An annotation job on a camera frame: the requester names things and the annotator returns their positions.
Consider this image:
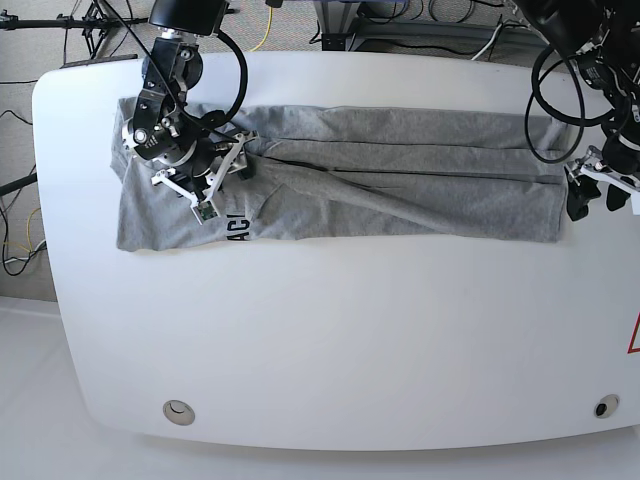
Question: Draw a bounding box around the black metal frame base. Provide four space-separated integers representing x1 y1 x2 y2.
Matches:
313 0 481 52

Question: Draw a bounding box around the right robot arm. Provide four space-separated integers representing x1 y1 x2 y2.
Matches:
122 1 256 219

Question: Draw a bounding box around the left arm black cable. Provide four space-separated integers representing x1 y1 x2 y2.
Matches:
523 44 616 164

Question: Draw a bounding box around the table grommet hole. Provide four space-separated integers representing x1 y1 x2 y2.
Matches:
162 400 195 426
594 394 620 419

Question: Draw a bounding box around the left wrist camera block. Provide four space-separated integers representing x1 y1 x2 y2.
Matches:
630 192 640 216

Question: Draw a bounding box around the white cable at top right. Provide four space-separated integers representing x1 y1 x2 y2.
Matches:
469 22 544 62

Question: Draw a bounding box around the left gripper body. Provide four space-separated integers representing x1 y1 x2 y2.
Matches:
565 134 639 193

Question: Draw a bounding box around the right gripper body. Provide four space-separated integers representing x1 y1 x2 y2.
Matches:
151 129 258 205

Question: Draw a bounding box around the table grommet hole left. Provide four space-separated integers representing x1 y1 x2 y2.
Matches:
162 400 195 426

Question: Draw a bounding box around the yellow cable at left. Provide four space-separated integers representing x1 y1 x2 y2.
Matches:
2 204 45 256

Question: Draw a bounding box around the yellow cable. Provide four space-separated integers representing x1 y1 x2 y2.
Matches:
2 204 45 256
249 0 275 53

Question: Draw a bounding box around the black tripod stand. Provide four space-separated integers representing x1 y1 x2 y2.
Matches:
0 0 237 69

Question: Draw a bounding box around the black floor cable left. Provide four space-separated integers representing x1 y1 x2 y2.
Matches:
0 108 41 276

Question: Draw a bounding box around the grey T-shirt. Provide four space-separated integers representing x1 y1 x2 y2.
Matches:
111 99 568 252

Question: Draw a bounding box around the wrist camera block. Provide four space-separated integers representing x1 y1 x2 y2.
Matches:
630 192 640 216
191 201 219 225

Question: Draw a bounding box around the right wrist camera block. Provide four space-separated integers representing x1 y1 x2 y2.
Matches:
191 201 219 225

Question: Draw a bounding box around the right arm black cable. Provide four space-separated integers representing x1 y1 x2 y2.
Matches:
194 29 250 134

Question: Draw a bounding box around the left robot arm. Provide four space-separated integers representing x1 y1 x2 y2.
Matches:
513 0 639 221

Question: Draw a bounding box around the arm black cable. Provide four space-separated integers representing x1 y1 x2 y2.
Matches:
194 29 250 134
523 44 616 164

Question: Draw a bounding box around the yellow cable at top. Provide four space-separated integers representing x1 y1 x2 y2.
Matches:
249 0 275 53

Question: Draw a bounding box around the table grommet hole right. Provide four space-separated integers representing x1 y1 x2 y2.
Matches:
594 394 620 419

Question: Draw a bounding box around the red warning triangle sticker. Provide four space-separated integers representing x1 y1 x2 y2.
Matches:
627 315 640 354

